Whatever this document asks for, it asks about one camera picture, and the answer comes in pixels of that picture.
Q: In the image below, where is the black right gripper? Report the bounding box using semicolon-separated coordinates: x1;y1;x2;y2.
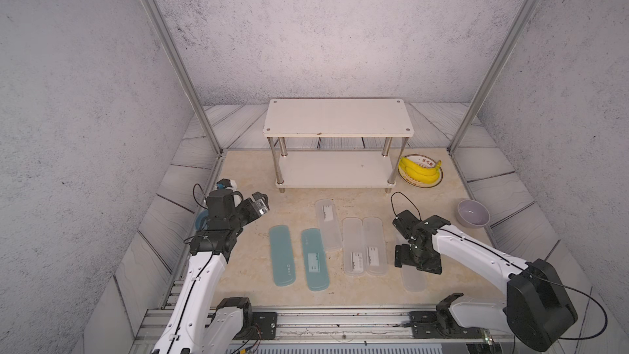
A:
391;243;437;275

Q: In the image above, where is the translucent pencil case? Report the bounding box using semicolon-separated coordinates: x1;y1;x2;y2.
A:
315;199;342;252
363;217;388;276
401;265;428;293
342;217;365;276

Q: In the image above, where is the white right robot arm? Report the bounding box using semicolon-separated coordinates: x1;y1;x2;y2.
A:
392;210;578;352

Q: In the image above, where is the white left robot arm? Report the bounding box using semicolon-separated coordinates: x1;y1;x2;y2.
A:
152;188;270;353

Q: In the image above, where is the teal pencil case left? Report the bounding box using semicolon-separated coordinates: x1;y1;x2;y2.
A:
269;225;296;287

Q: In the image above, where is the teal pencil case labelled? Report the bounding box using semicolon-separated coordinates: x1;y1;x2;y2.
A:
301;229;330;292

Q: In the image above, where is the white two-tier shelf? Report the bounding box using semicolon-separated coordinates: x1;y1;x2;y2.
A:
263;98;414;192

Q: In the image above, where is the blue round plate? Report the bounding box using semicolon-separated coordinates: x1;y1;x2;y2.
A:
194;210;208;232

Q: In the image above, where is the lilac bowl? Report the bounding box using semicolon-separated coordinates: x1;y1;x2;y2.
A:
455;199;491;229

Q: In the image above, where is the yellow banana bunch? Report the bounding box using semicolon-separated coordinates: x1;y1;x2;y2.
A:
398;157;441;185

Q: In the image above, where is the patterned round plate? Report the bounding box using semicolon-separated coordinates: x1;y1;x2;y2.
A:
398;154;443;188

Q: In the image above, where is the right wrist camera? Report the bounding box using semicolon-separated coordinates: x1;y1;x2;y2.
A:
392;210;421;240

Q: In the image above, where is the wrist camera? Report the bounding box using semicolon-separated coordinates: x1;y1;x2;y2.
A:
216;179;243;207
392;210;421;240

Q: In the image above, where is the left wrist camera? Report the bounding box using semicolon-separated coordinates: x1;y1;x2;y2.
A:
216;179;243;207

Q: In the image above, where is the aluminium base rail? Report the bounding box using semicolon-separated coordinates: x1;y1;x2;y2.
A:
128;304;566;354

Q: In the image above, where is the left aluminium frame post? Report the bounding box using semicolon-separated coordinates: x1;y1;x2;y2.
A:
140;0;223;155

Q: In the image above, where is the aluminium frame post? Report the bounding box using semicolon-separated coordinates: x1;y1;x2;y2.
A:
140;0;223;155
447;0;541;157

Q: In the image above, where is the right aluminium frame post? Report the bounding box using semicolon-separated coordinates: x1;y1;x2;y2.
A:
447;0;541;157

